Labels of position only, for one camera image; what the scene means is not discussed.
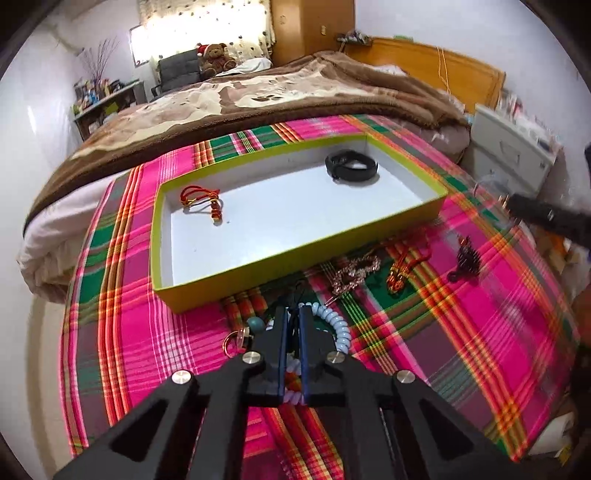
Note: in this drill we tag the wooden wardrobe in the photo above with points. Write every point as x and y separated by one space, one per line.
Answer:
314 27

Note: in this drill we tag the brown teddy bear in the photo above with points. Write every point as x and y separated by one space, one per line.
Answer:
216 57

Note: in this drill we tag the white pillow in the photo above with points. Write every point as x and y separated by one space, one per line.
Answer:
251 64

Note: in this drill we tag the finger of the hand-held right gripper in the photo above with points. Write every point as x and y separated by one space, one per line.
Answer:
545 213

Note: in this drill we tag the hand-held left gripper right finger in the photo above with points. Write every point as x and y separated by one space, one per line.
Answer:
304 344

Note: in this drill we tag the white drawer cabinet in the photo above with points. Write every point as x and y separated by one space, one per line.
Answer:
508 147

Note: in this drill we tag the wooden desk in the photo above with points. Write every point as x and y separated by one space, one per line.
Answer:
108 104

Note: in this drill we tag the green-edged white cardboard box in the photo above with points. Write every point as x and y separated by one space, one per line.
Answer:
277 217

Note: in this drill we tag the wooden headboard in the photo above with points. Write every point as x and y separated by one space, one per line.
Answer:
415 64

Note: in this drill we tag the group of bottles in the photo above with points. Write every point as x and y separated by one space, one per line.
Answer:
94 92

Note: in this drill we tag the dried branches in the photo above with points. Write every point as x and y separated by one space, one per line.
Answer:
99 60

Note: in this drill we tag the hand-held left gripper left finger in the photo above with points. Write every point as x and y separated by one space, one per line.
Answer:
280 344

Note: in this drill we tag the grey padded chair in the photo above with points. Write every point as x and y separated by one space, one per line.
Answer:
178 69

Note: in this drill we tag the pink green plaid cloth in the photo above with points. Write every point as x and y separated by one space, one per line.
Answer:
461 332

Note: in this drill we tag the black smart band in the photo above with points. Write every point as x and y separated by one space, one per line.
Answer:
344 171

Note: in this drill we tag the brown patterned blanket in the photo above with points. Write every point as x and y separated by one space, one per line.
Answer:
277 97

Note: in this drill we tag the white bed sheet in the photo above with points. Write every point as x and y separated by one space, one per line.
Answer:
51 249

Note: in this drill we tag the spotted window curtain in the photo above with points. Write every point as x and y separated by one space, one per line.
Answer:
231 27

